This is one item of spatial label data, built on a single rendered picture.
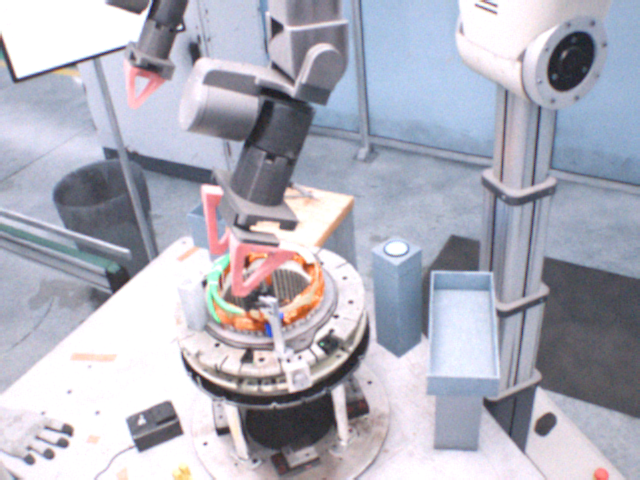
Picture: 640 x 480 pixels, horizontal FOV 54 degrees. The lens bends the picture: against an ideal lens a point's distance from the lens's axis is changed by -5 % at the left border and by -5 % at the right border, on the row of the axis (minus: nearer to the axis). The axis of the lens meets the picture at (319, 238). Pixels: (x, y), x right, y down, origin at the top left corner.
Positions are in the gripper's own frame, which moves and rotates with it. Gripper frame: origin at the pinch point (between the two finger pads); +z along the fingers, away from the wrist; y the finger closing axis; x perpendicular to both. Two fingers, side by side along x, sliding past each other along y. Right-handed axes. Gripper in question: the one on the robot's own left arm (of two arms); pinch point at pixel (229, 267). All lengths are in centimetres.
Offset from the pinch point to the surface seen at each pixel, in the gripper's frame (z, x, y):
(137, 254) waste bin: 100, 48, -174
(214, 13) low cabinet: 9, 76, -250
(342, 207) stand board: 11, 45, -48
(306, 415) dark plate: 46, 39, -24
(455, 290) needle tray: 11, 54, -18
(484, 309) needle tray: 10, 55, -11
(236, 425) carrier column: 41.5, 20.4, -17.4
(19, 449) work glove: 71, -10, -41
